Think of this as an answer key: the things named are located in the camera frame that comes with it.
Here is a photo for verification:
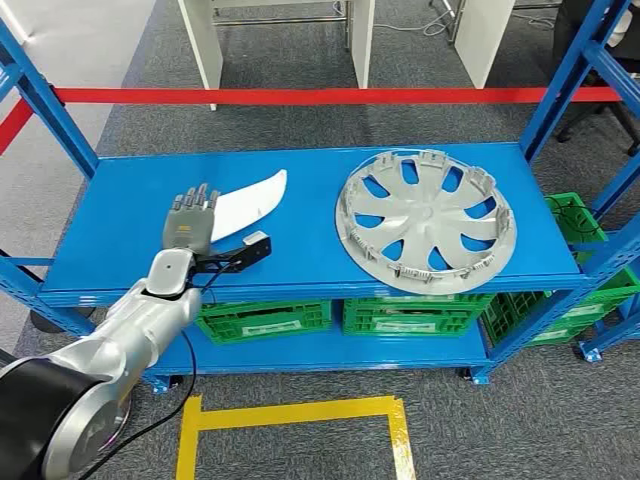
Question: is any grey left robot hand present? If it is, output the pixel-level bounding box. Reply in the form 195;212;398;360
162;183;221;257

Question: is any white curved plastic part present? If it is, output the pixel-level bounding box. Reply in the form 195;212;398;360
210;168;289;244

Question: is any blue metal shelf rack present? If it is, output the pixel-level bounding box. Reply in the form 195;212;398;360
0;0;640;393
574;291;640;365

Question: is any green plastic crate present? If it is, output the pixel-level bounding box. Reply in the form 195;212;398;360
195;299;334;346
342;294;497;338
481;191;640;350

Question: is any white desk with metal bar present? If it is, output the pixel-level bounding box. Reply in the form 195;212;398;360
177;0;377;112

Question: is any red barrier belt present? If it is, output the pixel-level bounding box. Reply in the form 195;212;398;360
0;97;35;156
53;86;623;106

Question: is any yellow floor tape square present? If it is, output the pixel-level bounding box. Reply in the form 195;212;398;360
174;394;417;480

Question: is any silver wheel hubcap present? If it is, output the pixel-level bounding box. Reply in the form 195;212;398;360
334;149;518;297

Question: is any white desk panel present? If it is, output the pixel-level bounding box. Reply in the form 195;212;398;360
429;0;516;90

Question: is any black office chair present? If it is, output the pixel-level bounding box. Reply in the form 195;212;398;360
552;0;640;159

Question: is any black camera bracket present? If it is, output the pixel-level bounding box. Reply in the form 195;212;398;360
192;245;247;275

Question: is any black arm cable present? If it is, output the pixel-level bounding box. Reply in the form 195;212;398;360
79;261;241;480

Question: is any white floor cable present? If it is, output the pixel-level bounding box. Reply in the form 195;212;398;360
374;5;454;38

